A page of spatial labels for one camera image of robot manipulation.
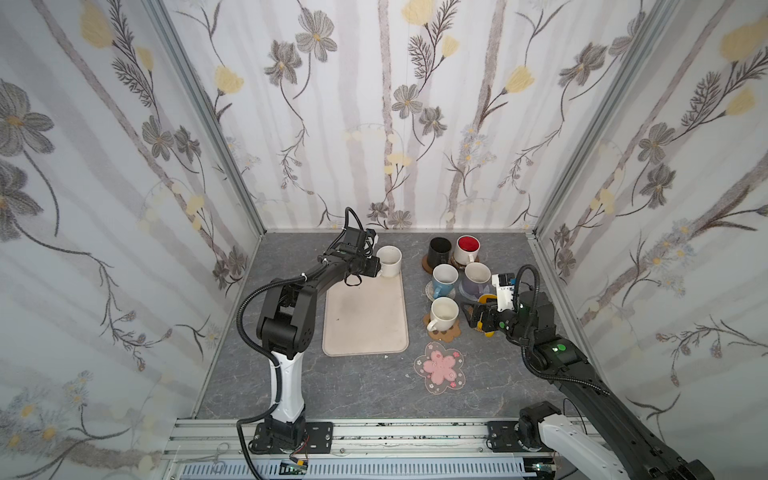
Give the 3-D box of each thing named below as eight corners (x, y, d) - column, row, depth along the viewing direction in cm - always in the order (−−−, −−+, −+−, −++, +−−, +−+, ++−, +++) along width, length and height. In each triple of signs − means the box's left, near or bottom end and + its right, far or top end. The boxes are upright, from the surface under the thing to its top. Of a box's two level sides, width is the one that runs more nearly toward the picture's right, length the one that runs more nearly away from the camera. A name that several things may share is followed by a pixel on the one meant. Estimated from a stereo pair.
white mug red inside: (447, 264, 113) (451, 248, 106) (458, 247, 118) (463, 231, 111) (466, 273, 110) (472, 257, 103) (477, 255, 116) (482, 239, 109)
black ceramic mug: (428, 274, 110) (432, 256, 101) (426, 255, 116) (430, 236, 107) (448, 275, 110) (453, 256, 101) (445, 255, 116) (450, 236, 107)
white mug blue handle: (431, 305, 101) (435, 289, 93) (429, 280, 107) (432, 263, 99) (455, 305, 101) (461, 289, 93) (451, 280, 107) (456, 263, 99)
